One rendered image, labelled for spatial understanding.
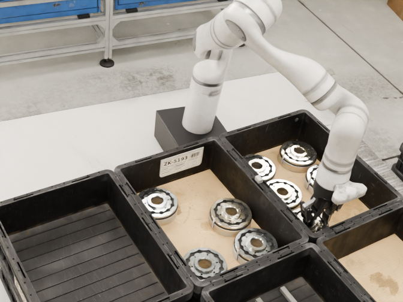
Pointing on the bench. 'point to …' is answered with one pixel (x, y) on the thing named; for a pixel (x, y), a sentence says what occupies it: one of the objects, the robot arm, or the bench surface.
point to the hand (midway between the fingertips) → (317, 221)
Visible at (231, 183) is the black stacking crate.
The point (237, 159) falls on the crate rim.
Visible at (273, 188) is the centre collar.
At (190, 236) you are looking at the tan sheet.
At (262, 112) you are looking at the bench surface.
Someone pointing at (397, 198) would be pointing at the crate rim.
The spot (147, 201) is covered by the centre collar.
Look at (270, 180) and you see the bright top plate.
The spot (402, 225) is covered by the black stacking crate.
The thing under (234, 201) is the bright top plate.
